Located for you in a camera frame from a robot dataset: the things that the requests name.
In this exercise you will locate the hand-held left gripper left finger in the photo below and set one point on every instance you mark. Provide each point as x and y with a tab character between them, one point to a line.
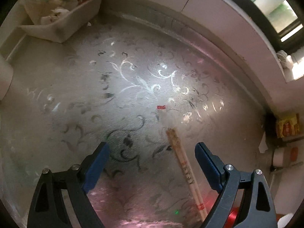
95	168

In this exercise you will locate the vinegar bottle yellow cap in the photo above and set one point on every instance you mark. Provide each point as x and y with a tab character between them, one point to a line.
288	128

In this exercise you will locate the white plastic container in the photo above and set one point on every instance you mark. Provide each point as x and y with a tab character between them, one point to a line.
59	30

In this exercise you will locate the salt jar red lid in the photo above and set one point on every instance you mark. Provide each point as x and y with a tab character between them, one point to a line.
280	156

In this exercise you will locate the white pipe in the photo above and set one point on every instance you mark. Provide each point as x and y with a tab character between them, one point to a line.
4	80

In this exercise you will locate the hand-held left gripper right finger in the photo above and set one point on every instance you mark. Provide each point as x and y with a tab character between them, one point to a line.
209	166

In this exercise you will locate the window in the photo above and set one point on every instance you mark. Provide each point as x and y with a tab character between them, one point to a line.
273	7

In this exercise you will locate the crumpled white tissue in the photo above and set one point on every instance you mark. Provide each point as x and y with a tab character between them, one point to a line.
285	59

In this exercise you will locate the red metal utensil holder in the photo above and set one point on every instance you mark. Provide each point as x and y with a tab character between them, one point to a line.
234	219

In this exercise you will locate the wooden chopsticks pair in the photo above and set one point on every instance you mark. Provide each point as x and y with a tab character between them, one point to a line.
184	166

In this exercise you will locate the crumpled white paper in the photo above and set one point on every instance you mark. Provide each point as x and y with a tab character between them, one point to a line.
55	15

